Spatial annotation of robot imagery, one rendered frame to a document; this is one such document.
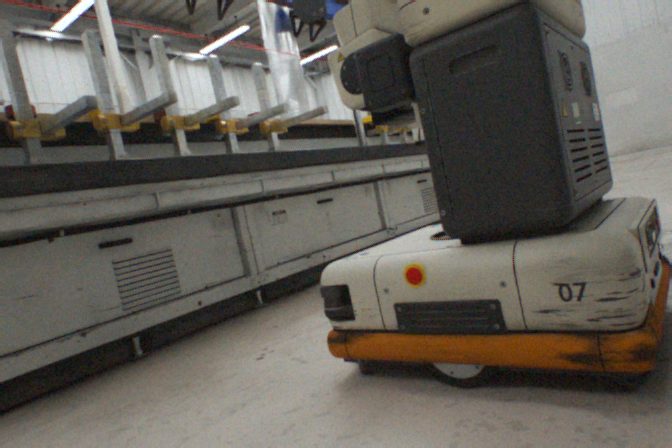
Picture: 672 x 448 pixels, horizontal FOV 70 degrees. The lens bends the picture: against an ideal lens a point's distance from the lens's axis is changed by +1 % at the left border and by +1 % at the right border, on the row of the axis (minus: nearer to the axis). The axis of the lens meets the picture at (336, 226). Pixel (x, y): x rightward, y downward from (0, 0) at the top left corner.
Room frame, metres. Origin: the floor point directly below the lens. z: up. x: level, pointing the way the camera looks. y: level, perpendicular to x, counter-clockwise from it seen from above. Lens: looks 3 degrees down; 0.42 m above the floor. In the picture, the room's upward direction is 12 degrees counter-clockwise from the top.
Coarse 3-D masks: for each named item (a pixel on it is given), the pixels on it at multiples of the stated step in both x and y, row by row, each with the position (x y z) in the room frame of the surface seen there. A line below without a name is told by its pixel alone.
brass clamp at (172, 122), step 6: (162, 120) 1.78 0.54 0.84; (168, 120) 1.76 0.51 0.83; (174, 120) 1.78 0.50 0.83; (180, 120) 1.80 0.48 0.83; (162, 126) 1.78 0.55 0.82; (168, 126) 1.76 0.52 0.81; (174, 126) 1.78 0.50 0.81; (180, 126) 1.80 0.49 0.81; (186, 126) 1.82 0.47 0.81; (192, 126) 1.84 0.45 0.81; (198, 126) 1.86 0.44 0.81
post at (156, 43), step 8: (152, 40) 1.79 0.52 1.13; (160, 40) 1.80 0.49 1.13; (152, 48) 1.80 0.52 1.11; (160, 48) 1.80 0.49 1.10; (160, 56) 1.79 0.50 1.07; (160, 64) 1.79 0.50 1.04; (160, 72) 1.79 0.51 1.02; (168, 72) 1.81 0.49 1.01; (160, 80) 1.80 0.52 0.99; (168, 80) 1.80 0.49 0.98; (160, 88) 1.80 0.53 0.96; (168, 88) 1.79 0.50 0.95; (176, 104) 1.81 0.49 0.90; (168, 112) 1.80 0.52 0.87; (176, 112) 1.80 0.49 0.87; (176, 136) 1.79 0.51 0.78; (184, 136) 1.81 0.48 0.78; (176, 144) 1.79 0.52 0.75; (184, 144) 1.80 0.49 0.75; (176, 152) 1.80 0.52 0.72
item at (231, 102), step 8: (232, 96) 1.65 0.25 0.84; (216, 104) 1.70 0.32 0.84; (224, 104) 1.67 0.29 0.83; (232, 104) 1.65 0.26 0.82; (240, 104) 1.67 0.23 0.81; (200, 112) 1.75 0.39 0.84; (208, 112) 1.73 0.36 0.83; (216, 112) 1.71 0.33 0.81; (192, 120) 1.79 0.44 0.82; (200, 120) 1.78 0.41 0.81; (160, 128) 1.91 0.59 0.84
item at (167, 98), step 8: (160, 96) 1.47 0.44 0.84; (168, 96) 1.45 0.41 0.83; (176, 96) 1.47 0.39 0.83; (144, 104) 1.53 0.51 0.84; (152, 104) 1.50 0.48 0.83; (160, 104) 1.48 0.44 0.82; (168, 104) 1.48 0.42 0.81; (128, 112) 1.58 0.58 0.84; (136, 112) 1.56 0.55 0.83; (144, 112) 1.53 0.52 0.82; (152, 112) 1.53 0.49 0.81; (128, 120) 1.59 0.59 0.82; (136, 120) 1.59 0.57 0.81; (104, 136) 1.72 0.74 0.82
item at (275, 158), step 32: (32, 160) 1.39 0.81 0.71; (128, 160) 1.59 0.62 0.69; (160, 160) 1.69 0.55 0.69; (192, 160) 1.79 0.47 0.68; (224, 160) 1.91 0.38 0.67; (256, 160) 2.05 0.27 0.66; (288, 160) 2.21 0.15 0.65; (320, 160) 2.39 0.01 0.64; (352, 160) 2.62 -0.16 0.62; (0, 192) 1.30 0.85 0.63; (32, 192) 1.36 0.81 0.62
